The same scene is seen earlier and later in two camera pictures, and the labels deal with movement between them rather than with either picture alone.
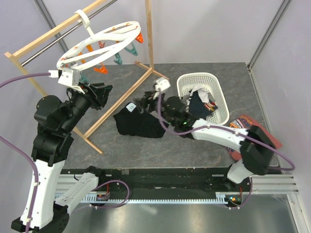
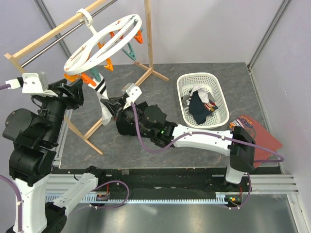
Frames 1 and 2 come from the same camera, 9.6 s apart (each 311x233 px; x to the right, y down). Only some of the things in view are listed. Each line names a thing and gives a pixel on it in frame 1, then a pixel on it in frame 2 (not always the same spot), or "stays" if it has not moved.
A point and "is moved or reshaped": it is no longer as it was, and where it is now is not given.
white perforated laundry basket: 186,81 stays
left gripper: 97,93 → 76,96
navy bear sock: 197,108 stays
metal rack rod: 31,58 stays
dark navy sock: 197,108 stays
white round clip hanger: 108,42 is moved or reshaped
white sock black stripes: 202,92 stays
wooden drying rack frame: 16,52 stays
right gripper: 150,97 → 116,107
